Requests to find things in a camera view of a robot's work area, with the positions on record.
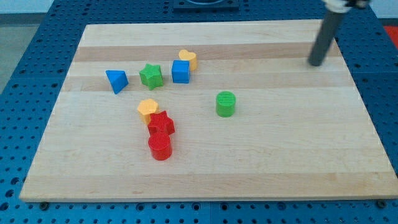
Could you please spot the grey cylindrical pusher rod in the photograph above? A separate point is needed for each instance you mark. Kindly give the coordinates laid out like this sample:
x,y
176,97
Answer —
x,y
326,34

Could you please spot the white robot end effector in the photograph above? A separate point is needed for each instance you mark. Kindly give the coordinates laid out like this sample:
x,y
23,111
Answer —
x,y
343,6

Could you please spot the blue triangle block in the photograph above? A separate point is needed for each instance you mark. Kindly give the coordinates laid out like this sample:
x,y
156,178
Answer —
x,y
118,80

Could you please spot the green cylinder block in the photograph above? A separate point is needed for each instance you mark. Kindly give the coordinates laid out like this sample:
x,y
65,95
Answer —
x,y
225,104

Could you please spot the wooden board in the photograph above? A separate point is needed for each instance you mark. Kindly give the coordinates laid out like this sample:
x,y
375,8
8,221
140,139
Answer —
x,y
298,132

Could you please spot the yellow heart block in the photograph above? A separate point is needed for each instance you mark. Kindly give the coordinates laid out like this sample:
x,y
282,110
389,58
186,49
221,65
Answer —
x,y
189,56

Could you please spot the blue cube block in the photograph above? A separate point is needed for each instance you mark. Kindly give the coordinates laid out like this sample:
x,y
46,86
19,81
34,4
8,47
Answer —
x,y
181,71

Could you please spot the green star block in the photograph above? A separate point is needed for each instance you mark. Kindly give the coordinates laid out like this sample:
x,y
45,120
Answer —
x,y
151,76

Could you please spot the red star block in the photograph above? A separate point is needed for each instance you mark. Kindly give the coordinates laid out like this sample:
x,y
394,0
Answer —
x,y
161,123

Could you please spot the yellow hexagon block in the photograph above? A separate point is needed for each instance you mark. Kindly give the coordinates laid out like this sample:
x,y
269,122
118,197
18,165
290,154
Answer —
x,y
146,108

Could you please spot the red cylinder block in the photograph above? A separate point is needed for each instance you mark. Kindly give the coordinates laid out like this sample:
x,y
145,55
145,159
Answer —
x,y
160,146

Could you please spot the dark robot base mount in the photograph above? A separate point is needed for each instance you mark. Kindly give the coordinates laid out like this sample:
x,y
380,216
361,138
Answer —
x,y
205,5

